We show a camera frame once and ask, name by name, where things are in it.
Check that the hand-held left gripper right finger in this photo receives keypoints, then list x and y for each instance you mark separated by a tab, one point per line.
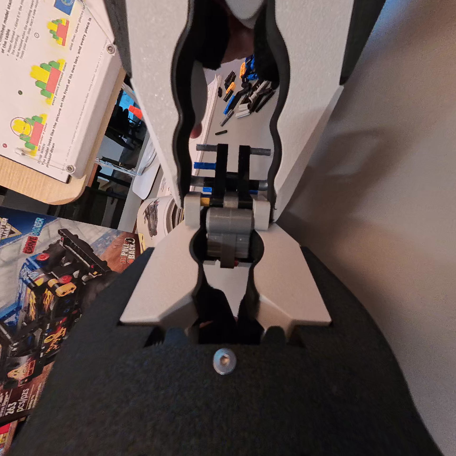
292	285

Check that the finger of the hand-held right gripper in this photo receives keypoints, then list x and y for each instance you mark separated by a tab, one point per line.
310	71
156	71

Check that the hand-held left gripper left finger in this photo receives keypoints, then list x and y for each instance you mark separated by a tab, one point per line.
160	285

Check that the partly built lego model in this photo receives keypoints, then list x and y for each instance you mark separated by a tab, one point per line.
228	221

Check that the lego instruction booklet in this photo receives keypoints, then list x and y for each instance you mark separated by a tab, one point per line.
156	213

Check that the pile of loose lego pieces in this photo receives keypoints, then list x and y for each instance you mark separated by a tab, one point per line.
229	103

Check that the lego monster truck box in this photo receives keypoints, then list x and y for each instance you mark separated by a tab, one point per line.
53	285

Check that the orange traffic cone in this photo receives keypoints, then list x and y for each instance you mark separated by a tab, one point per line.
134	111

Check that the instruction sign in acrylic holder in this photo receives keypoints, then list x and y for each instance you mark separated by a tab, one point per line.
53	89

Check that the wooden sign board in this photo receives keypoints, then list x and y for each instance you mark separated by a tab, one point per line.
35	187

